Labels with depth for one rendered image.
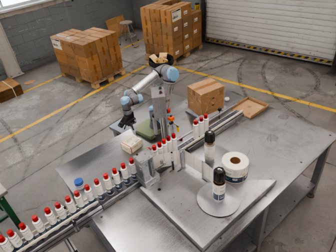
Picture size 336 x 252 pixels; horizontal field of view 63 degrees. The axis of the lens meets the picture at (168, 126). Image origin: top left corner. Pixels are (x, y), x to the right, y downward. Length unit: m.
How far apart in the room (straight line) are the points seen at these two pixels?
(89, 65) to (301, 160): 4.12
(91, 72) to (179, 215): 4.03
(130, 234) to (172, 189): 0.44
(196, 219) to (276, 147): 1.06
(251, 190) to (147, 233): 0.81
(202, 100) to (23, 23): 5.32
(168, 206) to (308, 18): 4.91
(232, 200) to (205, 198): 0.19
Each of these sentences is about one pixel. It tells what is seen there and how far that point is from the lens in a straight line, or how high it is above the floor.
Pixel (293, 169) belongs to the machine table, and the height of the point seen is 0.83.
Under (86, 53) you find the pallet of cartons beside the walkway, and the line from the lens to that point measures 5.41.
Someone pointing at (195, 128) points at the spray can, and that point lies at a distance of 2.46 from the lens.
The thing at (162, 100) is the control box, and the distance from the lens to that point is 2.06.
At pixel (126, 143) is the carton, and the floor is 0.90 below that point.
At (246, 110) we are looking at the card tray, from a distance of 3.04.
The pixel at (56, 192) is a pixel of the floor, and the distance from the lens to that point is 3.69.
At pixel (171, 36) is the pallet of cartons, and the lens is 5.93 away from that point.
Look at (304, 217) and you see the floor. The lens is 3.23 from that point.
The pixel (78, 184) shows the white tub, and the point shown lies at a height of 0.89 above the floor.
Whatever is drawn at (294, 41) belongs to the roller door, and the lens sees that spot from 6.36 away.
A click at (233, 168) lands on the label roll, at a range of 2.08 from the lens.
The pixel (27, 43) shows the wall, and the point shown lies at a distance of 7.38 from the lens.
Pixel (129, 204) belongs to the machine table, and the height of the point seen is 0.83.
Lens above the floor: 2.49
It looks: 36 degrees down
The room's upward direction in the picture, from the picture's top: 6 degrees counter-clockwise
